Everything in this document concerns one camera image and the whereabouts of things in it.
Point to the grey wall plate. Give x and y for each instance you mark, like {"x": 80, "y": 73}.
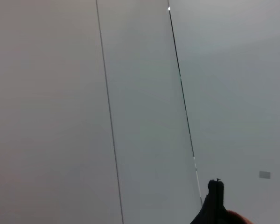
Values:
{"x": 264, "y": 175}

